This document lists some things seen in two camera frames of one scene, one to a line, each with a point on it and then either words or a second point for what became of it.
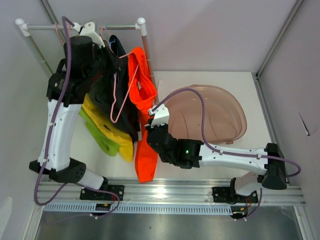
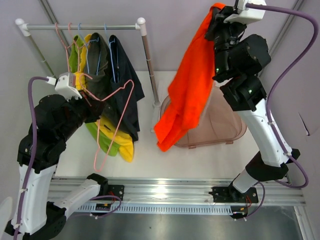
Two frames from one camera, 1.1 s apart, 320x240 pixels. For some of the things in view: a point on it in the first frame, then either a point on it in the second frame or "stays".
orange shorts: [143, 82] → [190, 86]
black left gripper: [114, 61] → [95, 108]
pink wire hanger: [111, 118] → [101, 99]
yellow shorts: [123, 139] stays
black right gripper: [150, 128] → [217, 22]
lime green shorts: [110, 147] stays
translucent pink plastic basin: [225, 118] stays
